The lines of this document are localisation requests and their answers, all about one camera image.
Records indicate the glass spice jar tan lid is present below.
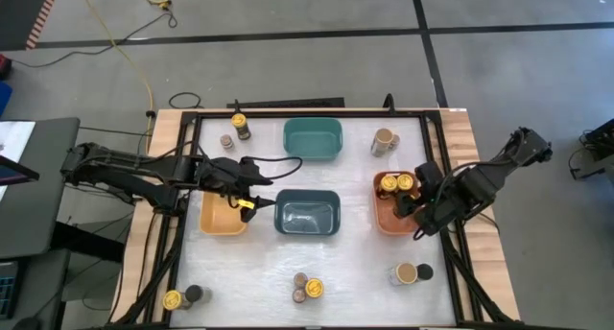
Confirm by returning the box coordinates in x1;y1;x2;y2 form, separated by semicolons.
387;261;419;287
369;127;395;158

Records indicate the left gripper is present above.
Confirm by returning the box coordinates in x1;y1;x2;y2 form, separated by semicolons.
224;183;278;224

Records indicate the dark desk monitor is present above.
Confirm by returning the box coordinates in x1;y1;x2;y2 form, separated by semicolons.
0;154;41;187

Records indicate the orange plastic bin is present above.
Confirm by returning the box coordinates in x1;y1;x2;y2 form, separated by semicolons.
371;170;424;237

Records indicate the black keyboard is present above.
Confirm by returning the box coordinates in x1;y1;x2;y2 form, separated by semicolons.
0;260;20;320

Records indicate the blue box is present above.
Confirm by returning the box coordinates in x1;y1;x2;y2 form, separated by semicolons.
0;82;13;116

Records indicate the white sheet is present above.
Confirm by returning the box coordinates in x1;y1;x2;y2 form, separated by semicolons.
0;121;37;161

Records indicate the black floor cable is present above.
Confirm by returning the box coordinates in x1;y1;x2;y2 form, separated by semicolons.
9;11;179;70

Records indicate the teal plastic bin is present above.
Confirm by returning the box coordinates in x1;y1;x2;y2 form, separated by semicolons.
282;116;344;161

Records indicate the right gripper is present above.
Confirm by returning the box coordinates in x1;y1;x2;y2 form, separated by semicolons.
393;160;461;238

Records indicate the black floor mat striped edge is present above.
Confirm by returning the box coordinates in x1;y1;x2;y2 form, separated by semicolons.
0;0;62;52

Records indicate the black aluminium table frame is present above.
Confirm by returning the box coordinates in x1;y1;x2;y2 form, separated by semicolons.
107;107;522;330

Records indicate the brown spice can yellow lid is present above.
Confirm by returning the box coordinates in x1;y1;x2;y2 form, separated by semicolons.
304;277;325;300
396;173;416;197
230;111;253;141
161;289;186;312
380;174;399;200

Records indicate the coiled black cable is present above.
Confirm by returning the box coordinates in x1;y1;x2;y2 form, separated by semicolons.
167;91;203;110

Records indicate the yellow plastic bin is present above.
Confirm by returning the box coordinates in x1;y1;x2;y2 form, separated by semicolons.
199;189;249;237

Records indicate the dark blue plastic bin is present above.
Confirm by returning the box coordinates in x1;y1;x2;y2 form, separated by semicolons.
273;188;342;237

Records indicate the yellow hanging cable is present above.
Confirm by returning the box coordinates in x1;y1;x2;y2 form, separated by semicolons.
71;0;155;130

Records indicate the grey desk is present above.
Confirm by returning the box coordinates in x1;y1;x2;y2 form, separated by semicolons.
0;247;73;330
0;117;82;260

